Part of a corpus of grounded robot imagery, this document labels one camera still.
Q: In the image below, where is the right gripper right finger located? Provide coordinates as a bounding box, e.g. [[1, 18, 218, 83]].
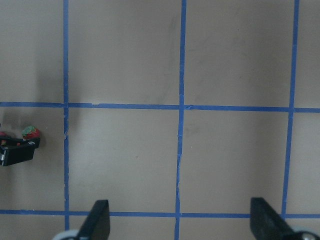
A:
[[250, 197, 295, 240]]

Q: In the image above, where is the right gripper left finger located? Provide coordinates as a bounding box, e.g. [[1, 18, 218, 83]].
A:
[[76, 200, 111, 240]]

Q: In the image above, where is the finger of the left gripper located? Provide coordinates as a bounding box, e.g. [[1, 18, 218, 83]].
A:
[[0, 136, 40, 167]]

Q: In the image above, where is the greenish red strawberry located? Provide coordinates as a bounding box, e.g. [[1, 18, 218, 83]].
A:
[[22, 125, 40, 140]]

